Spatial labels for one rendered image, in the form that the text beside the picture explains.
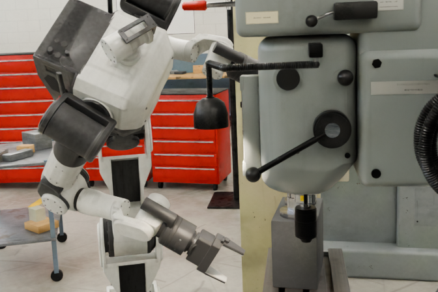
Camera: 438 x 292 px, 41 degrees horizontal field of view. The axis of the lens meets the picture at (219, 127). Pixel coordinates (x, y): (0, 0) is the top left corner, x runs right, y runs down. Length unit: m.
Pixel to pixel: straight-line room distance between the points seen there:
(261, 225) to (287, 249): 1.54
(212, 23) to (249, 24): 9.22
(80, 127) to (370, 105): 0.67
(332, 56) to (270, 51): 0.12
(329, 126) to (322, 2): 0.22
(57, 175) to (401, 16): 0.92
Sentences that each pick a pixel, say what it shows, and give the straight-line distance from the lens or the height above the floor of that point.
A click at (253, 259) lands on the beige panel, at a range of 3.18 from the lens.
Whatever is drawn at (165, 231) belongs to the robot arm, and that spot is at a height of 1.14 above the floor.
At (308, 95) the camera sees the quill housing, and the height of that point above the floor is 1.52.
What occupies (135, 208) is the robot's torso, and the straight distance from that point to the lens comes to 1.83.
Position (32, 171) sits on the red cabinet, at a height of 0.21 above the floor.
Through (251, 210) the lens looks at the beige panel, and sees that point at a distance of 3.09.
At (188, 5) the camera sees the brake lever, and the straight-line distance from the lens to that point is 1.32.
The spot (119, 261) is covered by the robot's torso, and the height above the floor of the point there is 0.93.
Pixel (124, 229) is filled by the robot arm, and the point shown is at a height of 1.14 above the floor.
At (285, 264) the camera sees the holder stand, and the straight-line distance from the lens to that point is 1.59.
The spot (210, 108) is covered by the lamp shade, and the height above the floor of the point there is 1.49.
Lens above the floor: 1.65
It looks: 10 degrees down
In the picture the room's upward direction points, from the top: 2 degrees counter-clockwise
